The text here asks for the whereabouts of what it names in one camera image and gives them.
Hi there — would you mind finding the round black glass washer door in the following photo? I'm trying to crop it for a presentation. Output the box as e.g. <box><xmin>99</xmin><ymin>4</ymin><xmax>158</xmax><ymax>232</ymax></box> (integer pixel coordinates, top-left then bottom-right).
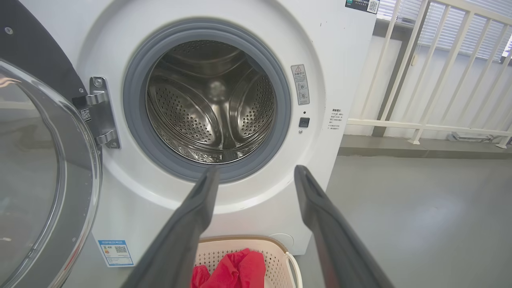
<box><xmin>0</xmin><ymin>0</ymin><xmax>102</xmax><ymax>288</ymax></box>

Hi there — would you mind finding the grey warning sticker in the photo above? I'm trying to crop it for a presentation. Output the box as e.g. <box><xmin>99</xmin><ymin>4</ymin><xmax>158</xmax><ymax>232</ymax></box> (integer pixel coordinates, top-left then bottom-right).
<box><xmin>291</xmin><ymin>64</ymin><xmax>310</xmax><ymax>106</ymax></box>

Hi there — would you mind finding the white metal railing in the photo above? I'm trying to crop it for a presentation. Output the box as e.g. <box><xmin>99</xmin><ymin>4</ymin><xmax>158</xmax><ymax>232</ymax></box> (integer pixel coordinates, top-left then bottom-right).
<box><xmin>346</xmin><ymin>0</ymin><xmax>512</xmax><ymax>149</ymax></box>

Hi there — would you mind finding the white front-load washing machine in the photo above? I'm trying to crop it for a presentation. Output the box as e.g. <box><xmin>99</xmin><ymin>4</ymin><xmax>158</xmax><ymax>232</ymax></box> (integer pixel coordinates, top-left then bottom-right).
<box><xmin>18</xmin><ymin>0</ymin><xmax>380</xmax><ymax>268</ymax></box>

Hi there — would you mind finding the blue energy label sticker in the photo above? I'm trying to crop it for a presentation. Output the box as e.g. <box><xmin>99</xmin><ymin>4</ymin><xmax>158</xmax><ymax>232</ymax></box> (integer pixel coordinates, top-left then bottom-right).
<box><xmin>98</xmin><ymin>240</ymin><xmax>134</xmax><ymax>267</ymax></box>

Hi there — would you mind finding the black QR code sticker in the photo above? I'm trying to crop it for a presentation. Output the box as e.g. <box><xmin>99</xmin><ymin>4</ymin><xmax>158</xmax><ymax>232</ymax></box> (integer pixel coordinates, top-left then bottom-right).
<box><xmin>345</xmin><ymin>0</ymin><xmax>380</xmax><ymax>14</ymax></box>

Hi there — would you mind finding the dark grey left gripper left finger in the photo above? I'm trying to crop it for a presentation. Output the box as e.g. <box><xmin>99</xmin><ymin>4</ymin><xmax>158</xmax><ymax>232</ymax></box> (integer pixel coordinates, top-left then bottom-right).
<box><xmin>121</xmin><ymin>166</ymin><xmax>220</xmax><ymax>288</ymax></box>

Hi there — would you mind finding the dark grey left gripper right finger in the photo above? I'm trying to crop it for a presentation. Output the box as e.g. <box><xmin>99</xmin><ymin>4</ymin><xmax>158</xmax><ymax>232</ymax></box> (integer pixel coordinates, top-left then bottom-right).
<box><xmin>294</xmin><ymin>165</ymin><xmax>395</xmax><ymax>288</ymax></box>

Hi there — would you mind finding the cream perforated laundry basket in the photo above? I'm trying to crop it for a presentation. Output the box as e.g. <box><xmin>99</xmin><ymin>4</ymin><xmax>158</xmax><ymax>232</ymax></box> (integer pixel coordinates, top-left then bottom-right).
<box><xmin>194</xmin><ymin>235</ymin><xmax>303</xmax><ymax>288</ymax></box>

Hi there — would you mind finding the red cloth garment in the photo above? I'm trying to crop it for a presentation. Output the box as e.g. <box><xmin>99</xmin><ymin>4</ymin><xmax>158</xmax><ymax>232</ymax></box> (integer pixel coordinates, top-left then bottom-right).
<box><xmin>191</xmin><ymin>248</ymin><xmax>266</xmax><ymax>288</ymax></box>

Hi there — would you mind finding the metal washer door hinge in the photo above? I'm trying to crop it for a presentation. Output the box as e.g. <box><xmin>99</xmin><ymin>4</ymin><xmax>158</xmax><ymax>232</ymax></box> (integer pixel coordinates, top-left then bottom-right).
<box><xmin>72</xmin><ymin>77</ymin><xmax>120</xmax><ymax>149</ymax></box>

